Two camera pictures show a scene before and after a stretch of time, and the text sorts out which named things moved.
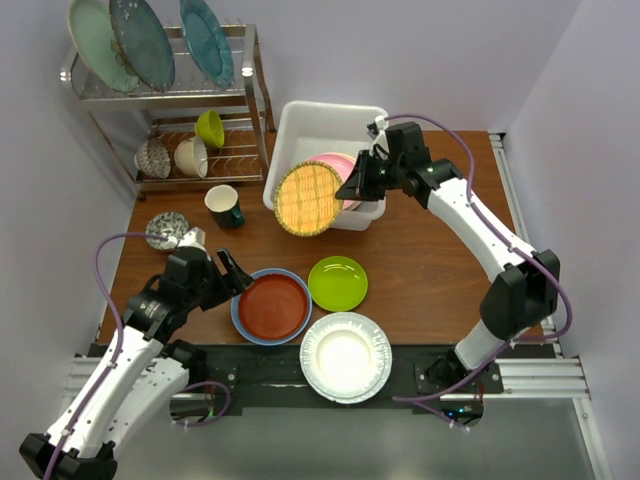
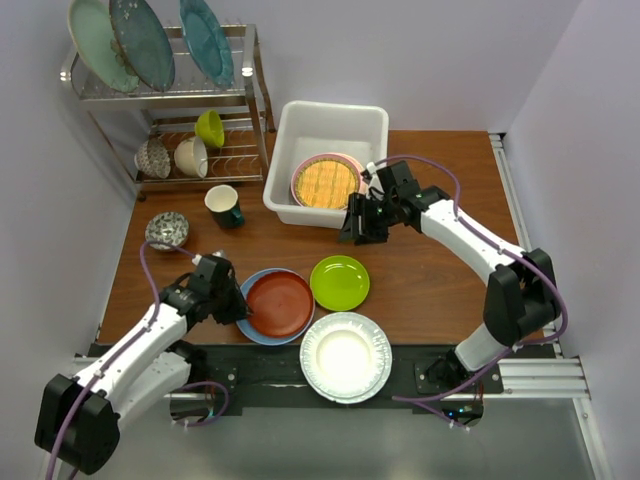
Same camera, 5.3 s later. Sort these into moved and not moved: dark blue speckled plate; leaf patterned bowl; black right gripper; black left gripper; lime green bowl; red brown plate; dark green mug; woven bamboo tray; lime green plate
Moved: woven bamboo tray; black right gripper; black left gripper
Not moved: lime green plate; leaf patterned bowl; red brown plate; dark blue speckled plate; lime green bowl; dark green mug
